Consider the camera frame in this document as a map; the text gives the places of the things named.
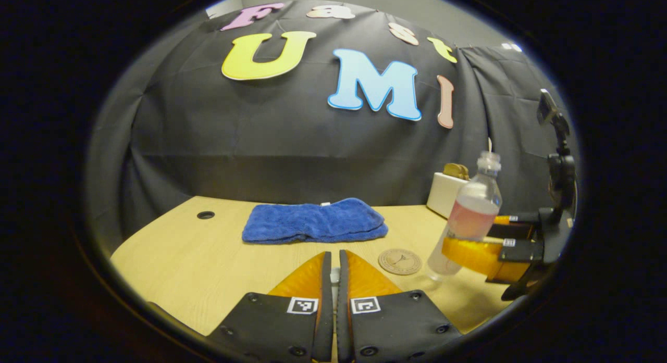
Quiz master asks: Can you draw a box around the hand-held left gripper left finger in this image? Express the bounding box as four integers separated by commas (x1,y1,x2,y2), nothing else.
208,250,334,363

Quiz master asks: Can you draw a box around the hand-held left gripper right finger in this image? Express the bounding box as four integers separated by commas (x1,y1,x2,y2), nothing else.
336,248,464,363

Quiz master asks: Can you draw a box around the clear water bottle pink label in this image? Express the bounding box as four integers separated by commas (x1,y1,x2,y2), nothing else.
427,151,502,278

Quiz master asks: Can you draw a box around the round brown coaster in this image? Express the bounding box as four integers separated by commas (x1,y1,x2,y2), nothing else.
378,248,423,276

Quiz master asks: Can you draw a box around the white toaster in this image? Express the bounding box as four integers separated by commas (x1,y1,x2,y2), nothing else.
426,172,470,219

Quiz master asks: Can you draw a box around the blue towel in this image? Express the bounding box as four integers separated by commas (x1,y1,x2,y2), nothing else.
242,197,389,244

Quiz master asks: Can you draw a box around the black backdrop cloth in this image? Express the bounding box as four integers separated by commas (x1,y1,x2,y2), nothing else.
86,0,579,249

